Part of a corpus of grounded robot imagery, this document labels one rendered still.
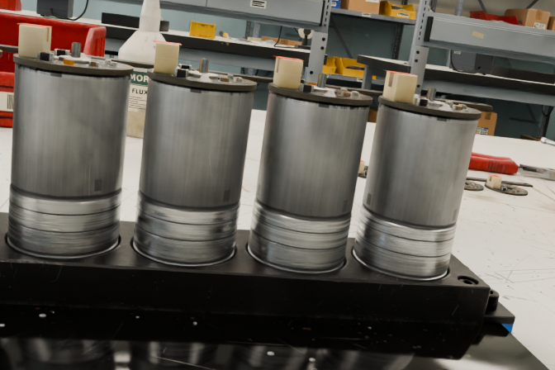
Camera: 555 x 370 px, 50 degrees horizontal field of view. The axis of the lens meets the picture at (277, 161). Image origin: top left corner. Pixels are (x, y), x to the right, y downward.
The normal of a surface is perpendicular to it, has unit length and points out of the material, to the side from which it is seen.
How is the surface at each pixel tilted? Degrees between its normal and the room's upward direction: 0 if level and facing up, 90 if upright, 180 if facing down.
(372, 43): 90
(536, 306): 0
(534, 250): 0
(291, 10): 90
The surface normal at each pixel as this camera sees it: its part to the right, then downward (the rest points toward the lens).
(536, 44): 0.18, 0.24
